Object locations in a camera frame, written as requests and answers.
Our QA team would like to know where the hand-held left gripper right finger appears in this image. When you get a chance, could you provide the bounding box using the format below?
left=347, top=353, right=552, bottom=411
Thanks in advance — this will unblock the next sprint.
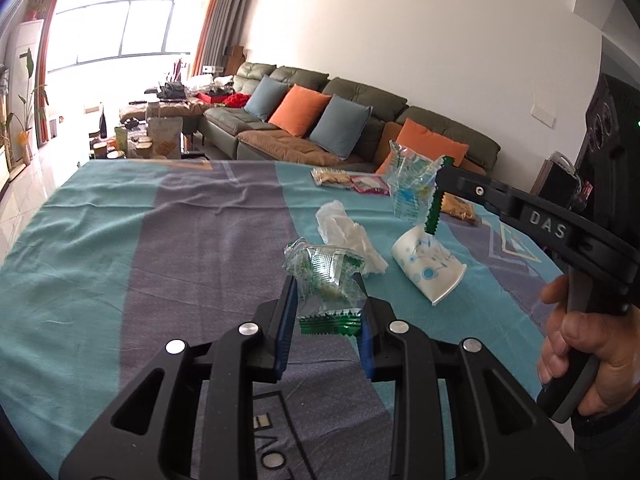
left=350, top=272, right=586, bottom=480

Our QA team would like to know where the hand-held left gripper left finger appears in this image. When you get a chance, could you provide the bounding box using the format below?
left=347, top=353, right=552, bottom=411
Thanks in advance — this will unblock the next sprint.
left=57, top=275, right=301, bottom=480

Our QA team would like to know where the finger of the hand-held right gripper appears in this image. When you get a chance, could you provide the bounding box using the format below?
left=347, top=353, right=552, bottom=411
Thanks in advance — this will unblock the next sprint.
left=436, top=159, right=521, bottom=217

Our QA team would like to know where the clear green-edged wrapper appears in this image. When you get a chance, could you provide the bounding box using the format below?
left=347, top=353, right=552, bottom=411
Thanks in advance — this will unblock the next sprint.
left=387, top=140, right=455, bottom=235
left=284, top=237, right=368, bottom=336

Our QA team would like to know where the person's right hand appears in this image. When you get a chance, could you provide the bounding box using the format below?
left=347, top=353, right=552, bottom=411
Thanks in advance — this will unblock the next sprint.
left=537, top=275, right=640, bottom=418

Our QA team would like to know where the gold snack packet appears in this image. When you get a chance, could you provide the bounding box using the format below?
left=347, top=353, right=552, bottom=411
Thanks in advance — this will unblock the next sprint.
left=440, top=192, right=478, bottom=222

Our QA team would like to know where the dark brown box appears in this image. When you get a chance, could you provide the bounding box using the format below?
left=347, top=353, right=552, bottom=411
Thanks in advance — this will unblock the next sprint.
left=537, top=152, right=586, bottom=208

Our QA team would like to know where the orange cushion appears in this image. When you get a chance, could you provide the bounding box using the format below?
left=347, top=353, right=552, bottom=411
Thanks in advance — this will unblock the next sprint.
left=268, top=84, right=332, bottom=138
left=375, top=118, right=470, bottom=176

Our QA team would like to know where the white blue-dotted paper cup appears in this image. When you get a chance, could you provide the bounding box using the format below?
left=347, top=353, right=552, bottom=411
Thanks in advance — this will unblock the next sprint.
left=391, top=225, right=468, bottom=306

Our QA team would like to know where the pink snack packet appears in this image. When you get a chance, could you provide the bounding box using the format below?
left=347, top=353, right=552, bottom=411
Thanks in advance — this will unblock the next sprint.
left=350, top=174, right=391, bottom=196

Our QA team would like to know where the white crumpled tissue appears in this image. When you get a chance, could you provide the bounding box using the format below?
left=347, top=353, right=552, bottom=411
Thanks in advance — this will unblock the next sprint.
left=315, top=200, right=390, bottom=276

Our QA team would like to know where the clear biscuit packet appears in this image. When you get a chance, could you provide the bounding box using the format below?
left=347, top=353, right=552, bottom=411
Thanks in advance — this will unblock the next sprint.
left=311, top=167, right=353, bottom=188

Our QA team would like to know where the blue cushion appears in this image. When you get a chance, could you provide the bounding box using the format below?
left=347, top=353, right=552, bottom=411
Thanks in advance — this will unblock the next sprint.
left=308, top=95, right=373, bottom=159
left=244, top=76, right=292, bottom=122

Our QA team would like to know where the green sofa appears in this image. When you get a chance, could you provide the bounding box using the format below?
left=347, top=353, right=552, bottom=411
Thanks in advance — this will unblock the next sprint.
left=200, top=62, right=502, bottom=176

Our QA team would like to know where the blue grey striped blanket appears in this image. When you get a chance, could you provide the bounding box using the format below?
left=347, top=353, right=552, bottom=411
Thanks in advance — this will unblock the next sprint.
left=0, top=157, right=576, bottom=480

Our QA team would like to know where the patterned paper bag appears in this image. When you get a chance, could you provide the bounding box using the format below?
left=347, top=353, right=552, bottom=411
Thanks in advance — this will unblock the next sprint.
left=147, top=116, right=183, bottom=159

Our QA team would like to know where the person's dark clothing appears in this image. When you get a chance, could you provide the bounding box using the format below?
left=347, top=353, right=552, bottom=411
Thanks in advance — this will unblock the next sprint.
left=572, top=410, right=640, bottom=480

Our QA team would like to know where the brown coffee table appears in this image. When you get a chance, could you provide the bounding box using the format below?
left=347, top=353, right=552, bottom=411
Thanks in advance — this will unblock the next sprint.
left=120, top=95, right=207, bottom=128

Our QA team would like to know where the brown wooden cabinet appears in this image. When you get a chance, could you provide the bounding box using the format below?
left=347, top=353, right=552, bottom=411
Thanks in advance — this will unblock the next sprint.
left=222, top=45, right=246, bottom=76

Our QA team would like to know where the grey and orange curtain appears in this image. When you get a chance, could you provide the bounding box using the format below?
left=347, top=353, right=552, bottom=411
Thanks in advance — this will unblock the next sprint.
left=25, top=0, right=66, bottom=143
left=192, top=0, right=253, bottom=78

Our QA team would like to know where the tall leafy plant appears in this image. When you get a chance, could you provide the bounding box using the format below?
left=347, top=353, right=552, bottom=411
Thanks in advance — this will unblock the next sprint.
left=0, top=47, right=51, bottom=161

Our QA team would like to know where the large window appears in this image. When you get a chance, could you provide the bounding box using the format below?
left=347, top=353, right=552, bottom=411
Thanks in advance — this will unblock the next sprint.
left=50, top=0, right=193, bottom=68

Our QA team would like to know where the white standing air conditioner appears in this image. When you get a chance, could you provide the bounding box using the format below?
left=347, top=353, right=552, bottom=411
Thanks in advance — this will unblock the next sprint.
left=10, top=20, right=46, bottom=146

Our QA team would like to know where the white wall plate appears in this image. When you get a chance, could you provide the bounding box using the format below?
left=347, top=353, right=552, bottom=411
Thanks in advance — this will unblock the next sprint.
left=530, top=102, right=557, bottom=128

